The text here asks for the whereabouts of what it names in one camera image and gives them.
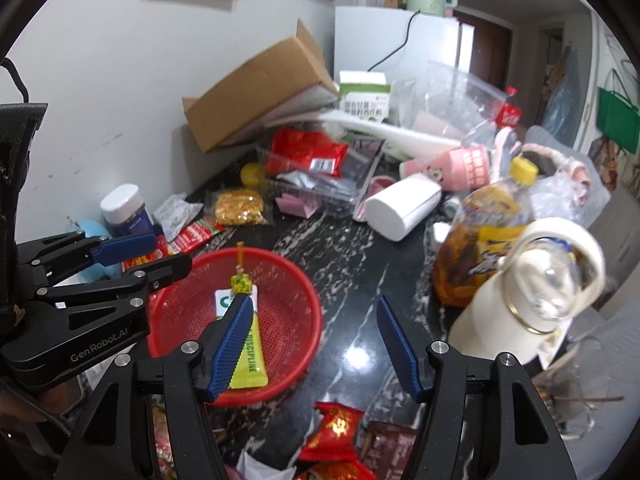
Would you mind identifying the cream white kettle jug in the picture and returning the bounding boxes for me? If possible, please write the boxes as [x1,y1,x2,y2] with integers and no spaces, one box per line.
[447,217,605,364]

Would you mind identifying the clear plastic tray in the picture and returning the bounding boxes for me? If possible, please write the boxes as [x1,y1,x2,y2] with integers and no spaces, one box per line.
[255,133,384,218]

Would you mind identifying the pink paper cup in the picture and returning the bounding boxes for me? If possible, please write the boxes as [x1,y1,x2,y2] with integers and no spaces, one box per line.
[399,145,490,192]

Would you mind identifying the person left hand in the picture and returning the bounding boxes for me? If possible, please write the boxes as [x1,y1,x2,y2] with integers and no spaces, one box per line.
[1,384,72,437]

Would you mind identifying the red cola bottle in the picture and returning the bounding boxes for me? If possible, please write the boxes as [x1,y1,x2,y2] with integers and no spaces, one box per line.
[491,86,522,129]

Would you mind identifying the amber drink plastic bottle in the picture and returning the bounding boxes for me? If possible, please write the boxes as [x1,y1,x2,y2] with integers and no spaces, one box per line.
[432,156,538,308]

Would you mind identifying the glass mug with cartoon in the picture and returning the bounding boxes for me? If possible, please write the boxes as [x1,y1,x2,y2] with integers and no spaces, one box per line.
[533,337,624,441]

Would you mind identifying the blue jar white lid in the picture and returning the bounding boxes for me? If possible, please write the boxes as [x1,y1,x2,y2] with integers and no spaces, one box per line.
[100,183,154,236]

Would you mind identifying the red plastic basket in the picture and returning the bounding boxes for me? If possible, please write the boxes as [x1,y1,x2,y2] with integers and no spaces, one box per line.
[146,247,323,408]

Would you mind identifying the dark brown chocolate bar packet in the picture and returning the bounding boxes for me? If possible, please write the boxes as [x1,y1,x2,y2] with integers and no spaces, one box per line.
[359,420,418,480]

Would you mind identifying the white cylinder container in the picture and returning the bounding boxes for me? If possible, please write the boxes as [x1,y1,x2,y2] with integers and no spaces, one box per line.
[364,174,442,242]

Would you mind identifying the yellow crispy snack bag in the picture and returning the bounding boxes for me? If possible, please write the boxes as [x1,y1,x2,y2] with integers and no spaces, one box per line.
[204,188,272,226]

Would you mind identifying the clear large zip bag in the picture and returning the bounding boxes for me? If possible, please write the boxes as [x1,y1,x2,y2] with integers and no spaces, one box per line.
[390,61,506,146]

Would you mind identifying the green white medicine box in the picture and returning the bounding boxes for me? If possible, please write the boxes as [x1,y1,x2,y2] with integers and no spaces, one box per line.
[338,70,390,124]

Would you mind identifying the brown entrance door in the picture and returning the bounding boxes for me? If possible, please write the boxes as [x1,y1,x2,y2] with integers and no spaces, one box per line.
[454,11,512,90]

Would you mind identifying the red snack bag in tray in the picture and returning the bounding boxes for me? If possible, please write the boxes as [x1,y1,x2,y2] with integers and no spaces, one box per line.
[265,127,348,178]

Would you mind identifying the red cartoon candy packet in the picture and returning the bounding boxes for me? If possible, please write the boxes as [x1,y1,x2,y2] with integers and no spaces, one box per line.
[298,402,364,463]

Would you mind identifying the red sauce sachet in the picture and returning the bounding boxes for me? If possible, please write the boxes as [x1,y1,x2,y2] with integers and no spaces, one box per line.
[166,218,224,256]

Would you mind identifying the white desiccant packet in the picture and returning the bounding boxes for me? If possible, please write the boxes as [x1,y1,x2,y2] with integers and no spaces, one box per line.
[152,193,204,243]

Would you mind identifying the blue robot shaped gadget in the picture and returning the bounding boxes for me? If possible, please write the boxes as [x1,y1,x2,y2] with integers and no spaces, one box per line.
[69,219,124,286]

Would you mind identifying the brown cardboard box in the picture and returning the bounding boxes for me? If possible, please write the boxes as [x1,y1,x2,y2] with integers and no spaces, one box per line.
[182,21,340,153]

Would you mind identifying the red gold candy packet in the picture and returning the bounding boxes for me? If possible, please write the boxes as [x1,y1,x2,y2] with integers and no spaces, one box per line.
[295,460,376,480]

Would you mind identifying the white mini fridge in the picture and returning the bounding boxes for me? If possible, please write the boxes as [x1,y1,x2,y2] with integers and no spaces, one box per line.
[333,6,474,82]

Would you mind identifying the green lollipop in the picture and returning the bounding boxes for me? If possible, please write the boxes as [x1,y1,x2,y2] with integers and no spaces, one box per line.
[230,242,253,296]

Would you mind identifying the yellow lemon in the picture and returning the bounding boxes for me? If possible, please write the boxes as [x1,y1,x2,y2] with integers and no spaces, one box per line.
[240,162,265,190]

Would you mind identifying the green tote bag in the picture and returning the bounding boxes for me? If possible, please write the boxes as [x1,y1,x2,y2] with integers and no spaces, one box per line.
[596,88,640,154]

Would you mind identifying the green yellow white sachet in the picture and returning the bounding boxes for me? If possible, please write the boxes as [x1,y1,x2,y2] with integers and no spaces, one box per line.
[214,284,270,391]

